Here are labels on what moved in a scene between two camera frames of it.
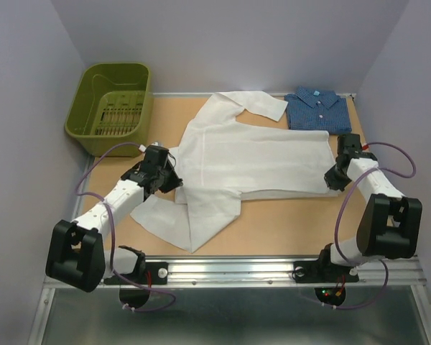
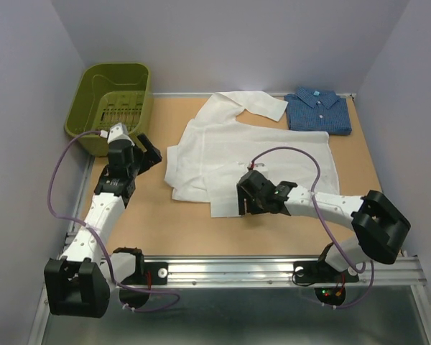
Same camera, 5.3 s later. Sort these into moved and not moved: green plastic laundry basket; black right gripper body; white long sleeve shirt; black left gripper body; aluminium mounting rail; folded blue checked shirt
Moved: black right gripper body; black left gripper body; white long sleeve shirt
Not moved: folded blue checked shirt; aluminium mounting rail; green plastic laundry basket
